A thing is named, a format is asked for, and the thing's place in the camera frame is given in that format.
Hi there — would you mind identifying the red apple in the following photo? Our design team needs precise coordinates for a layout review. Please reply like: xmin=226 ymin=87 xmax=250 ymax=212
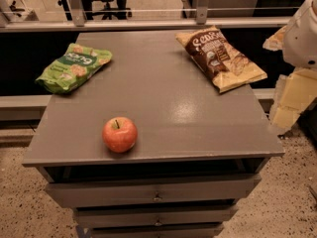
xmin=102 ymin=117 xmax=138 ymax=153

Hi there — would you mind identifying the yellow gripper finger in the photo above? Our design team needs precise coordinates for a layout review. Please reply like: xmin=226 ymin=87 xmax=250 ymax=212
xmin=263 ymin=26 xmax=286 ymax=52
xmin=268 ymin=67 xmax=317 ymax=135

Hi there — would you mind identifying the grey drawer cabinet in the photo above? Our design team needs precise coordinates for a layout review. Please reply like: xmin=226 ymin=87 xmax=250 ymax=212
xmin=24 ymin=31 xmax=283 ymax=238

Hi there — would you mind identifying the metal railing frame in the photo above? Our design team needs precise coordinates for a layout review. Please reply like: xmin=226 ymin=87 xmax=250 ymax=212
xmin=0 ymin=0 xmax=297 ymax=33

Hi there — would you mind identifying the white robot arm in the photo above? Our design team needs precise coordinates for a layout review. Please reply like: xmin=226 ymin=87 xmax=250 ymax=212
xmin=263 ymin=0 xmax=317 ymax=135

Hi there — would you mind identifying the brown chip bag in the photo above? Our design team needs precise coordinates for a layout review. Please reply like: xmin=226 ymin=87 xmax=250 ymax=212
xmin=175 ymin=26 xmax=267 ymax=93

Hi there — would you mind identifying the green snack bag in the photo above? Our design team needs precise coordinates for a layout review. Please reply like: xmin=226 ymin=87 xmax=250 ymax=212
xmin=35 ymin=44 xmax=112 ymax=94

